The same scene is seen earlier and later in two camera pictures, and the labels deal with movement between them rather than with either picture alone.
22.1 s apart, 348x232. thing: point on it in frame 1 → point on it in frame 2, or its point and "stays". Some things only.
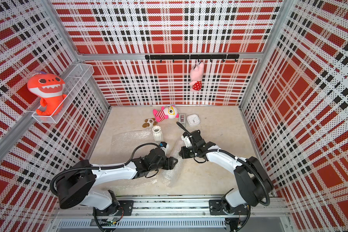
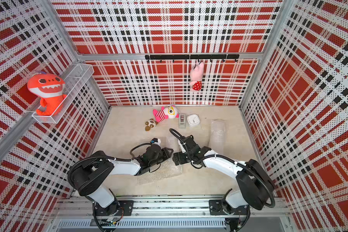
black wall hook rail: x=223 y=57 stays
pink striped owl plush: x=169 y=112 stays
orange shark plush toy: x=49 y=88 stays
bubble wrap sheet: x=169 y=177 → x=217 y=137
